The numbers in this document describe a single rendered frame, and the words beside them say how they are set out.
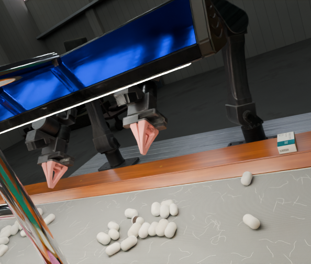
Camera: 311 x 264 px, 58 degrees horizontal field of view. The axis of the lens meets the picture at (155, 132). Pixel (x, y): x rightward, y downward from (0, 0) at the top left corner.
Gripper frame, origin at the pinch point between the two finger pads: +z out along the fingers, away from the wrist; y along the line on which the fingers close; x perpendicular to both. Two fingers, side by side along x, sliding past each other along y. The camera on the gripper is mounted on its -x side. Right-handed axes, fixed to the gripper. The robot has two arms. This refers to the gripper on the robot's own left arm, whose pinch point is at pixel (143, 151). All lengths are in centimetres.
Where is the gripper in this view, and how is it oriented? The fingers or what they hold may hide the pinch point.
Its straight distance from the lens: 68.8
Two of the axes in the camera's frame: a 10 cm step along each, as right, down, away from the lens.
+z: -0.4, 8.9, -4.6
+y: 8.5, -2.1, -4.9
